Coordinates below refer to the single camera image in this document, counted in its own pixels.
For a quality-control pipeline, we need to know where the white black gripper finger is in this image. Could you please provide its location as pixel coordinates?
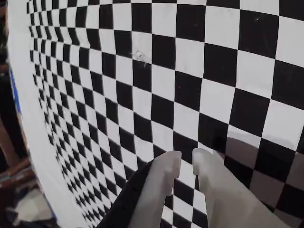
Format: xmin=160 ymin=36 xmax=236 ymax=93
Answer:
xmin=97 ymin=151 xmax=182 ymax=228

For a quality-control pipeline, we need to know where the black white checkered mat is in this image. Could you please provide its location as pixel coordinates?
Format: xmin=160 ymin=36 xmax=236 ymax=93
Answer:
xmin=7 ymin=0 xmax=304 ymax=228

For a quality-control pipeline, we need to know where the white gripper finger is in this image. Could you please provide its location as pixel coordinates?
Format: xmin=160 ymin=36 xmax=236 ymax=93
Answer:
xmin=191 ymin=148 xmax=293 ymax=228

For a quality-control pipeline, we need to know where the brown wooden chair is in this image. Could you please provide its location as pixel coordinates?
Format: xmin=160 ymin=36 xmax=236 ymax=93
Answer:
xmin=0 ymin=116 xmax=33 ymax=188

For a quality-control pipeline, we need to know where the blue tape strip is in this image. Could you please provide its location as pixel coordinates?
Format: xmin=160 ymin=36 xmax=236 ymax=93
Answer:
xmin=9 ymin=67 xmax=23 ymax=114

